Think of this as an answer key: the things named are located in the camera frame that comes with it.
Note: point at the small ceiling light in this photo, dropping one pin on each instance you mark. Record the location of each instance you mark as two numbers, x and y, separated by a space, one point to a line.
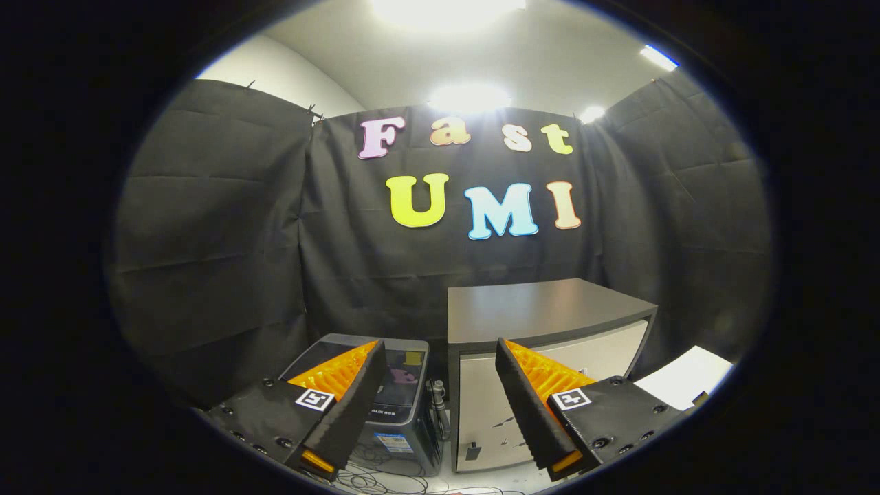
592 114

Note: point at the dark grey washing machine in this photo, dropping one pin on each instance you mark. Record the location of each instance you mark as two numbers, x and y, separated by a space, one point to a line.
402 430

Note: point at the large round ceiling light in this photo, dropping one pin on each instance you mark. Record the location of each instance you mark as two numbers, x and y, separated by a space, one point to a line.
447 10

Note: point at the ceiling light above backdrop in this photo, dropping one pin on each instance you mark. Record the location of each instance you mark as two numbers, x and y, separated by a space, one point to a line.
469 98

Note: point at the rectangular ceiling light panel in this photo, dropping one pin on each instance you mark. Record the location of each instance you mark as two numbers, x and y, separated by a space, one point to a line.
658 58

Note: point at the black backdrop cloth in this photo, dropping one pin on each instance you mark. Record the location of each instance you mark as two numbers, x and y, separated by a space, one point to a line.
220 227

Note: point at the beige cabinet with dark top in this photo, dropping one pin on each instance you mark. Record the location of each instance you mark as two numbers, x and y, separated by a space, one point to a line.
536 309

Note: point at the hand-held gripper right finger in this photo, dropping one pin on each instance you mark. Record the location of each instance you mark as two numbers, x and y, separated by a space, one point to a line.
526 409

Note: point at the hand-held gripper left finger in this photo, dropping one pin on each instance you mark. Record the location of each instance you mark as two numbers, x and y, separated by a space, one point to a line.
347 409

